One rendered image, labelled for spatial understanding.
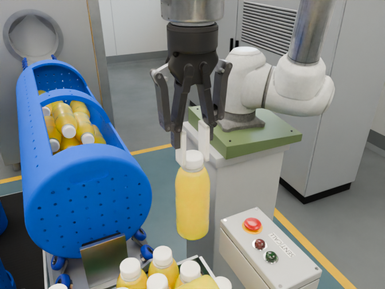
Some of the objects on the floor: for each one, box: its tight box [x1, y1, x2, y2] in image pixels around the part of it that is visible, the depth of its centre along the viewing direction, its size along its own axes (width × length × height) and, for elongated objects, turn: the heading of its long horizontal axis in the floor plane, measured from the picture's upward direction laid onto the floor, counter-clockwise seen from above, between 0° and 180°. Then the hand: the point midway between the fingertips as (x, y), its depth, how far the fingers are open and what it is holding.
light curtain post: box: [86, 0, 116, 130], centre depth 211 cm, size 6×6×170 cm
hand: (192, 144), depth 57 cm, fingers closed on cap, 4 cm apart
